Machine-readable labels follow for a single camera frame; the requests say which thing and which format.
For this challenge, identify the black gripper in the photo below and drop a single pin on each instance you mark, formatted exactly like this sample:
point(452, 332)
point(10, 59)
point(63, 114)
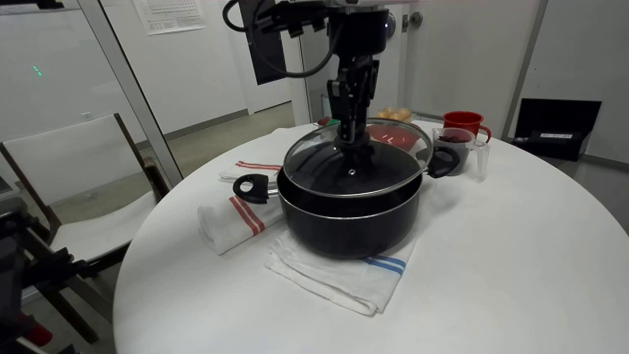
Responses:
point(358, 31)

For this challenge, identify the glass lid with black knob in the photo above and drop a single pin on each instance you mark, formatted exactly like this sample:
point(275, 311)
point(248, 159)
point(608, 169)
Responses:
point(385, 167)

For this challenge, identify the black cooking pot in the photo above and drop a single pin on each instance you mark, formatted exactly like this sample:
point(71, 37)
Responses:
point(346, 228)

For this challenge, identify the green and red small object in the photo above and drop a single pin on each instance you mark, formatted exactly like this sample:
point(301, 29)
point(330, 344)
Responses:
point(324, 122)

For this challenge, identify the yellowish bread rolls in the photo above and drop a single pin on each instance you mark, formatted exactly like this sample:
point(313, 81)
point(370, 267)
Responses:
point(393, 114)

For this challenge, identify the red bowl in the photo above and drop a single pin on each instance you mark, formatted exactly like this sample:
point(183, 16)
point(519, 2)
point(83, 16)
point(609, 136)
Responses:
point(395, 136)

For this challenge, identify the dark narrow door window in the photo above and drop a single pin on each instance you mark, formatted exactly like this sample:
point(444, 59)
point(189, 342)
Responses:
point(262, 55)

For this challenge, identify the red mug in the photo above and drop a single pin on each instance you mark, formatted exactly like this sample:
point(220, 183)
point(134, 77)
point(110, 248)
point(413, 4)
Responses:
point(462, 120)

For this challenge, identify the clear measuring cup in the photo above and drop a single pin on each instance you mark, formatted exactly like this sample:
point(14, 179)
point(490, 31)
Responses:
point(454, 142)

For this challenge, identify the white towel with red stripes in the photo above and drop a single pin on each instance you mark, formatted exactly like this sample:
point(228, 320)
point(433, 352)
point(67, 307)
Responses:
point(222, 224)

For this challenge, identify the white towel with blue stripes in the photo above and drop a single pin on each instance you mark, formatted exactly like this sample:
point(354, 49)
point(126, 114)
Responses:
point(340, 283)

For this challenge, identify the black open case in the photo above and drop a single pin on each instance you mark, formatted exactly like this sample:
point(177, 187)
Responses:
point(556, 124)

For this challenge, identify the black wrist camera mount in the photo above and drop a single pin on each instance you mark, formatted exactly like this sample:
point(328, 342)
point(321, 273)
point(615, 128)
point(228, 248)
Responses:
point(291, 16)

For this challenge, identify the white paper sheet on wall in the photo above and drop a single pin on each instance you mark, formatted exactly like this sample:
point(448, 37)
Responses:
point(169, 14)

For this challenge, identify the grey metal slanted post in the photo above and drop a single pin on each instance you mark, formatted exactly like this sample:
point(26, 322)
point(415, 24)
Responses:
point(130, 90)

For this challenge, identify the white chair with dark frame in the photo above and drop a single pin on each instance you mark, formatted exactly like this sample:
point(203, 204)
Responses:
point(71, 163)

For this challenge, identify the black tripod camera rig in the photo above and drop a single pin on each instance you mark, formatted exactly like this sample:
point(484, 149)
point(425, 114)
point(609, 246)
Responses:
point(20, 261)

